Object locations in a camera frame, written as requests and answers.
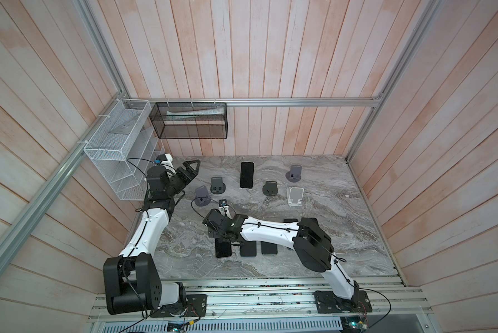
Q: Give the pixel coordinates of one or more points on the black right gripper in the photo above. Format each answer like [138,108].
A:
[213,233]

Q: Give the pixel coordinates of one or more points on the blue-edged phone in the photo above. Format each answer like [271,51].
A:
[248,249]

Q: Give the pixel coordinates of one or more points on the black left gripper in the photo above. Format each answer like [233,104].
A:
[190,175]

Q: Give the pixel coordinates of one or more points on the dark round phone stand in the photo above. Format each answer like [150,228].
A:
[217,185]

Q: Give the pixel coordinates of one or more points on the black wire mesh basket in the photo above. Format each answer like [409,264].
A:
[190,120]

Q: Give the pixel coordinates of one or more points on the white folding stand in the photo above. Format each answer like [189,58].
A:
[295,196]

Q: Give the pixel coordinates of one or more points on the white wire mesh shelf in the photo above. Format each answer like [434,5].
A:
[122,148]

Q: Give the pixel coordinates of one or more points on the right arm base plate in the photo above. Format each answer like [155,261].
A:
[328,303]

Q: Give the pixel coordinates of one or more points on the pink-edged phone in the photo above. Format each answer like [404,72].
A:
[223,248]

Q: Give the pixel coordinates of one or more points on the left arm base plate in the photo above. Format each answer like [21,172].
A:
[194,305]

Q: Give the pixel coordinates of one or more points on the white-edged phone on stand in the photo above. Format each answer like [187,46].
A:
[247,175]

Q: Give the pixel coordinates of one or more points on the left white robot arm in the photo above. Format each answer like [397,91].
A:
[132,282]

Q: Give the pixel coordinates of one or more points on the grey round phone stand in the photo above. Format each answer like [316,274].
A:
[294,174]

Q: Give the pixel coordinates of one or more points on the dark round stand front left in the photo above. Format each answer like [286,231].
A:
[202,196]

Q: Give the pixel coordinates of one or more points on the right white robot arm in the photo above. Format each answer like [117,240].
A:
[311,243]

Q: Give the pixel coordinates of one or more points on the grey ventilation grille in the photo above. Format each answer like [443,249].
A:
[308,324]

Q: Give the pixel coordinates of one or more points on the green-edged phone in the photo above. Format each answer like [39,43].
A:
[269,248]

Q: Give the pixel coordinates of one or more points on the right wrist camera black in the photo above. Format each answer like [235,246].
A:
[224,208]

